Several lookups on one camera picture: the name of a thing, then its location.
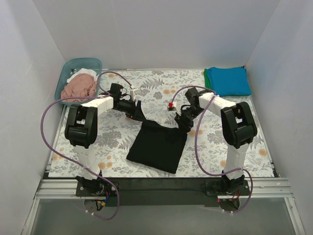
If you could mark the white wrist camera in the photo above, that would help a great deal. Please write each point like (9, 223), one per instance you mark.
(174, 107)
(134, 93)

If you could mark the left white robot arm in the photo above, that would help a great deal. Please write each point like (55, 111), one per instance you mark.
(82, 128)

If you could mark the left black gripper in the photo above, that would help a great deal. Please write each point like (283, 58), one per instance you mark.
(137, 109)

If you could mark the aluminium frame rail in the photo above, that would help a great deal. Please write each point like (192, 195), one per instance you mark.
(262, 188)

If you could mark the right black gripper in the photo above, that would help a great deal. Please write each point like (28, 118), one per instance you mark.
(184, 117)

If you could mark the pink t shirt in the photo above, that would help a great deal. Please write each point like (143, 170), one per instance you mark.
(79, 88)

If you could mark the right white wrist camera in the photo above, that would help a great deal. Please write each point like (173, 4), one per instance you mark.
(174, 107)

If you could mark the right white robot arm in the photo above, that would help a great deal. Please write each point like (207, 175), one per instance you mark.
(238, 128)

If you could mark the white t shirt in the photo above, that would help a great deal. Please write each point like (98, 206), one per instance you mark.
(83, 71)

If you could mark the black t shirt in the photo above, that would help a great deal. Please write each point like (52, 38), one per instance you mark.
(158, 146)

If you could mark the folded blue t shirt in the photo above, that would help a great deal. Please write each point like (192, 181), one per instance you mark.
(229, 82)

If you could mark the floral patterned table mat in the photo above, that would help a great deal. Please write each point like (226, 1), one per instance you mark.
(163, 124)

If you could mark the teal plastic laundry bin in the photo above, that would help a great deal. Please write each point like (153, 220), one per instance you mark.
(72, 66)

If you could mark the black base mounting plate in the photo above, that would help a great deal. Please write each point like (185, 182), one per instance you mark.
(158, 191)

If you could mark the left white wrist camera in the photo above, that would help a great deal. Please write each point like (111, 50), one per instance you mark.
(134, 93)

